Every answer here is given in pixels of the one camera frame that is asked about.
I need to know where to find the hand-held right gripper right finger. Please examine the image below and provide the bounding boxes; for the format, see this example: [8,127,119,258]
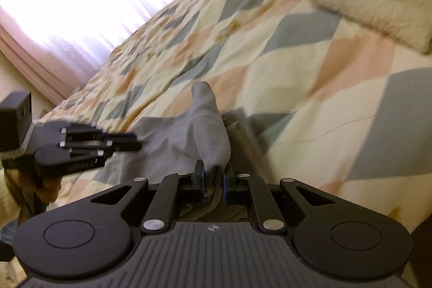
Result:
[222,172,340,235]

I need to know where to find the pink curtain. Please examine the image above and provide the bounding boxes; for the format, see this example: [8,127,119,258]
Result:
[0,0,258,100]

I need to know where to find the grey pants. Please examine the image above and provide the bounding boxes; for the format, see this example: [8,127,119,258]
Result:
[130,82,253,222]

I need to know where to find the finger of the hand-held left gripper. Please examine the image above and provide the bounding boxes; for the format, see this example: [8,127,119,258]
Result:
[63,140,143,159]
[60,122,138,143]

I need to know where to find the checked pastel quilt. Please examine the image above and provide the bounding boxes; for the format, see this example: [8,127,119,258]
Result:
[32,0,432,232]

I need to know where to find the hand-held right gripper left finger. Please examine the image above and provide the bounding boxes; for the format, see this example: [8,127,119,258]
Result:
[89,160,206,235]

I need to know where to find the person's left hand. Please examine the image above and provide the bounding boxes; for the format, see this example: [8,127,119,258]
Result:
[17,170,62,205]

